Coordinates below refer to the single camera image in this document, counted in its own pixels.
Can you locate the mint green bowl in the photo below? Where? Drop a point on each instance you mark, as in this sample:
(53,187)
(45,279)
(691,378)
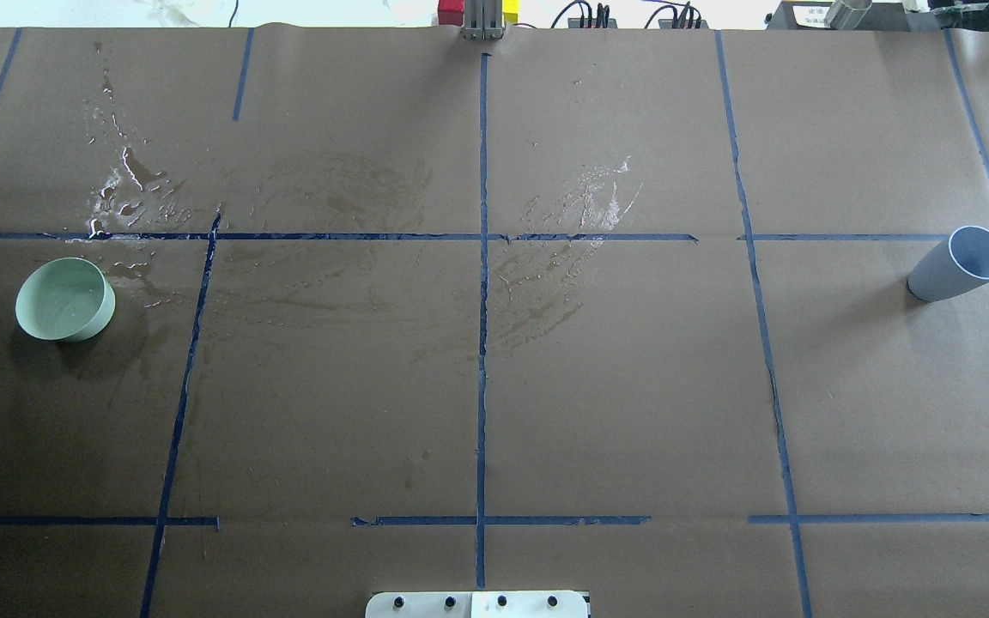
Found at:
(66,300)

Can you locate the light blue cup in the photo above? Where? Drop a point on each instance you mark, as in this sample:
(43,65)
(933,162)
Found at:
(955,266)

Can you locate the red block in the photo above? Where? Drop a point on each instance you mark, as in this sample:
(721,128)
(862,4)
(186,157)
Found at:
(450,12)

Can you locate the yellow block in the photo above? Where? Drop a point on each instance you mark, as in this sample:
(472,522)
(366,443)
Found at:
(510,11)

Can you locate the black tray under steel cup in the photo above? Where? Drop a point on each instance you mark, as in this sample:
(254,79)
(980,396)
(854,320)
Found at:
(809,15)

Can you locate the steel cup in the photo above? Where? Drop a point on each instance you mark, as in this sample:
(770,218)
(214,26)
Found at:
(846,15)

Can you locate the aluminium frame post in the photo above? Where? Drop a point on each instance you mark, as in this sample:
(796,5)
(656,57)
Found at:
(483,20)

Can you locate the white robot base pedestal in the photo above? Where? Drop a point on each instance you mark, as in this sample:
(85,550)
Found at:
(543,603)

